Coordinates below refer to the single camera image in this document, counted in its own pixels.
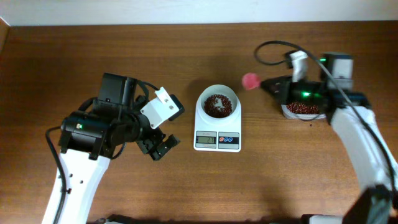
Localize pink measuring scoop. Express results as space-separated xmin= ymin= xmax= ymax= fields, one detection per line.
xmin=242 ymin=73 xmax=261 ymax=90

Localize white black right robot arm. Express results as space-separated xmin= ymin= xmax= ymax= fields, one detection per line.
xmin=260 ymin=50 xmax=397 ymax=223

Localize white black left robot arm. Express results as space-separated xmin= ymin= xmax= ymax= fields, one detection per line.
xmin=42 ymin=73 xmax=185 ymax=223

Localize white digital kitchen scale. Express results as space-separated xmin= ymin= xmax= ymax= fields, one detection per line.
xmin=193 ymin=92 xmax=243 ymax=152

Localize clear plastic container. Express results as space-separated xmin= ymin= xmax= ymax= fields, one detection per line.
xmin=281 ymin=105 xmax=326 ymax=121

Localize red adzuki beans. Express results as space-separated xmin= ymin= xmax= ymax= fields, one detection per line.
xmin=286 ymin=102 xmax=320 ymax=114

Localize red beans in bowl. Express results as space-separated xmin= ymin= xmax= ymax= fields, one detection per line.
xmin=204 ymin=94 xmax=233 ymax=118

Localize white round bowl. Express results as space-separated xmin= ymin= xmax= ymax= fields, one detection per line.
xmin=197 ymin=85 xmax=241 ymax=121

